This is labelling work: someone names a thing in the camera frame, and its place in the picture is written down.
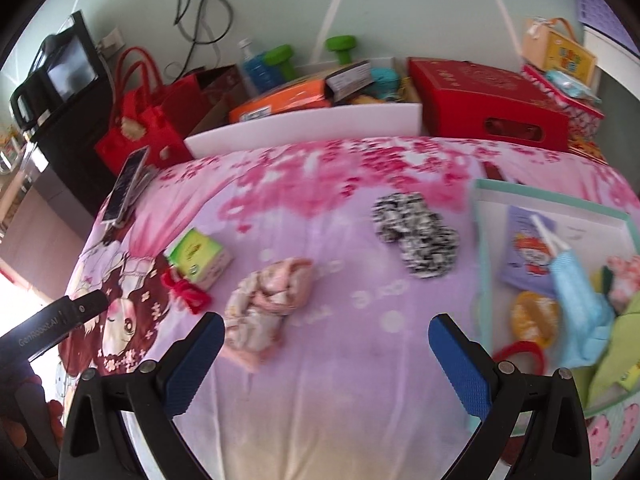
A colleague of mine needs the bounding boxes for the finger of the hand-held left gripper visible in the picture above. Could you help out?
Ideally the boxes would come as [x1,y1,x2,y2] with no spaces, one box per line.
[75,290,110,322]

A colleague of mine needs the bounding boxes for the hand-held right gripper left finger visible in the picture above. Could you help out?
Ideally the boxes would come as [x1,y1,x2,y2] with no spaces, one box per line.
[59,311,226,480]

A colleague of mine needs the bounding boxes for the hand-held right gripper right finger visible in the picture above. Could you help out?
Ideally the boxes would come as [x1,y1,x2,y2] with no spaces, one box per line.
[428,313,593,480]

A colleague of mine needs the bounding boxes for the red plastic ring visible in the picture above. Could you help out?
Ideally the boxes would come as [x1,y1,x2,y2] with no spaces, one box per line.
[492,339,546,376]

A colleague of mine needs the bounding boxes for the pink floral cloth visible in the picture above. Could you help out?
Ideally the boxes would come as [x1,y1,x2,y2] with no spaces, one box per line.
[223,257,316,372]

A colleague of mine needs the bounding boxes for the green tissue pack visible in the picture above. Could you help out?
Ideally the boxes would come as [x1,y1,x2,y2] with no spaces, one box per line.
[165,228,235,291]

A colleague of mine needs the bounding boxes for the purple wet wipes packet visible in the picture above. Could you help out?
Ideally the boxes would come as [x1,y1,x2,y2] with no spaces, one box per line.
[500,205,559,294]

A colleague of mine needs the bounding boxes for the blue face mask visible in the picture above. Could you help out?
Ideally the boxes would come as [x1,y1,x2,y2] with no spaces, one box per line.
[532,214,617,369]

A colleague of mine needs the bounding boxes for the black white spotted cloth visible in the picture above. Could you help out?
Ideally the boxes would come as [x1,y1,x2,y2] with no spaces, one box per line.
[370,193,461,280]

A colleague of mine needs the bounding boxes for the light green cloth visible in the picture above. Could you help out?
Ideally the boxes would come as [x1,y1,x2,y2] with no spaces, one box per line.
[587,290,640,402]

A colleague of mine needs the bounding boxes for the pink white striped knit cloth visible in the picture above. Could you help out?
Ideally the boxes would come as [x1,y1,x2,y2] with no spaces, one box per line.
[607,255,640,307]

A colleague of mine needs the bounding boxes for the white tray with teal rim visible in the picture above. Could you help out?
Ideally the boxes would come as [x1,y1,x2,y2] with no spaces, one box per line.
[472,178,640,417]

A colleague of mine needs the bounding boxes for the person's left hand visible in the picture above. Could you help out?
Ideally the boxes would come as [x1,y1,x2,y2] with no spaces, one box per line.
[47,399,66,444]

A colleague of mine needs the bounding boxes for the orange round snack packet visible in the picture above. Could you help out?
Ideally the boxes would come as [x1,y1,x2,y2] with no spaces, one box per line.
[510,291,560,346]

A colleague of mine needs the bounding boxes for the wooden counter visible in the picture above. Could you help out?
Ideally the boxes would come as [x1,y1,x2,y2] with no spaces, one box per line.
[0,159,97,272]

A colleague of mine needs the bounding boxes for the printed pink bed sheet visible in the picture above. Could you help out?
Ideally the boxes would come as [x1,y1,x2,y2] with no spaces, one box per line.
[47,135,640,480]

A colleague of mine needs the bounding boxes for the smartphone on stand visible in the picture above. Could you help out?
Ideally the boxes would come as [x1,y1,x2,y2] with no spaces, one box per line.
[101,146,156,226]

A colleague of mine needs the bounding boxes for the black cabinet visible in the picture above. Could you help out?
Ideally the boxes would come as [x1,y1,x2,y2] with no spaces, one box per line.
[25,85,117,217]

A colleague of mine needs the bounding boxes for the red felt handbag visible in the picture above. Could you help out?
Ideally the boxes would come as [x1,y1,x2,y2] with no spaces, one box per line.
[94,47,194,179]

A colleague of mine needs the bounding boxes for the black screen device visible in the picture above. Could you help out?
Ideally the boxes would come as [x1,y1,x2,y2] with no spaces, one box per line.
[10,12,109,131]

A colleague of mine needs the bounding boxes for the red paper bag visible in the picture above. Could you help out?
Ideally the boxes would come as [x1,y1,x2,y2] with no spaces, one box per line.
[185,64,251,137]

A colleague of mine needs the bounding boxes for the white storage bin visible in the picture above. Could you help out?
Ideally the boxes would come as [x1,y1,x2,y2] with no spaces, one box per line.
[183,101,424,161]

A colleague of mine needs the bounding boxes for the red gift box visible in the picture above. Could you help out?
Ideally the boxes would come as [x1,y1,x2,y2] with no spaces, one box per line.
[407,57,571,151]

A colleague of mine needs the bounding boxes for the orange cardboard box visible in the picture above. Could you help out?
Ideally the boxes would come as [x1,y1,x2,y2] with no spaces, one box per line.
[228,73,334,124]

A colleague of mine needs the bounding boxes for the red patterned box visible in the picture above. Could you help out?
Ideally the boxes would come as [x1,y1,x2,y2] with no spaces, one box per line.
[522,64,606,146]

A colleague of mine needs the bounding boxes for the blue liquid plastic bottle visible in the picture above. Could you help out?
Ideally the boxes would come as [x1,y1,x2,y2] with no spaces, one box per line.
[237,38,274,96]

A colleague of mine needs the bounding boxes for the teal plastic toy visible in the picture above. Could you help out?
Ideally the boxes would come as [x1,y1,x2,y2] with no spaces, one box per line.
[370,66,401,101]

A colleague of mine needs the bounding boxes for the light blue wipes pack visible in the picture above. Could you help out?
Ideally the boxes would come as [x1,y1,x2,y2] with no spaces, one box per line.
[544,69,601,104]

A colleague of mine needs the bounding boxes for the dark labelled box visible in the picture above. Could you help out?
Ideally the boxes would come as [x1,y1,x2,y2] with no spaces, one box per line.
[325,59,374,104]

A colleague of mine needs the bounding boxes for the green dumbbell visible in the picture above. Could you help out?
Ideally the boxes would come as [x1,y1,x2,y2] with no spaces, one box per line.
[325,35,359,65]
[264,44,296,81]

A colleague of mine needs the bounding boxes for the purple perforated board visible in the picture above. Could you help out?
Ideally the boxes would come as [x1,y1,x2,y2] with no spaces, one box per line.
[574,0,640,47]

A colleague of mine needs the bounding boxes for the red hair tie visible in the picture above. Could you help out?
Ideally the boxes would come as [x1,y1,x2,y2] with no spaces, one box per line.
[160,267,211,314]

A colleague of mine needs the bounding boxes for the white wall socket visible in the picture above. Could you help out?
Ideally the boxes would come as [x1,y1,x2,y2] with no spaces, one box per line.
[97,27,124,54]

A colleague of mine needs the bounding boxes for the black wall cables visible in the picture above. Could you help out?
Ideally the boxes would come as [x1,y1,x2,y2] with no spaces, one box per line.
[164,0,234,77]

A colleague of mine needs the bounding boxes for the yellow gift box with handle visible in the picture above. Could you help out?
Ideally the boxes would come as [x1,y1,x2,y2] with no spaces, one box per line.
[522,17,599,84]

